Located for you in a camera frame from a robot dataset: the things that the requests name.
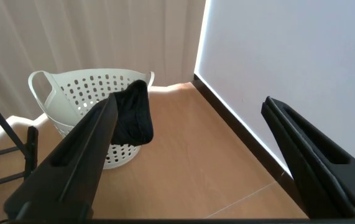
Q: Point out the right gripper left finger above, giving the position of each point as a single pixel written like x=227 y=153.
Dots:
x=45 y=193

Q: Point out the white laundry basket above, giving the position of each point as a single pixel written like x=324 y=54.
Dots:
x=71 y=105

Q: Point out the black garment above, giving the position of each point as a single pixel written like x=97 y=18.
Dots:
x=133 y=118

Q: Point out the black clothes rack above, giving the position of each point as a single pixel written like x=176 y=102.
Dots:
x=31 y=149

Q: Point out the beige curtain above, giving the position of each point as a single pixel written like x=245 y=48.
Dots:
x=87 y=34

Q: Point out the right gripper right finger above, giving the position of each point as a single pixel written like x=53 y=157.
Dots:
x=317 y=183

